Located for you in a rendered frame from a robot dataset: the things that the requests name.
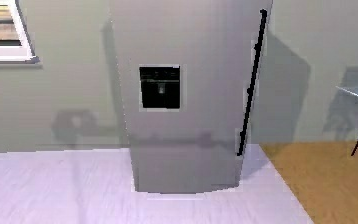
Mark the grey fridge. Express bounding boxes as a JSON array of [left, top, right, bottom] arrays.
[[107, 0, 275, 195]]

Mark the white framed window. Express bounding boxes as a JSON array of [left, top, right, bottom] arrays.
[[0, 0, 41, 64]]

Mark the black fridge handle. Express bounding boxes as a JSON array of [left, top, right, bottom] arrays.
[[236, 8, 269, 157]]

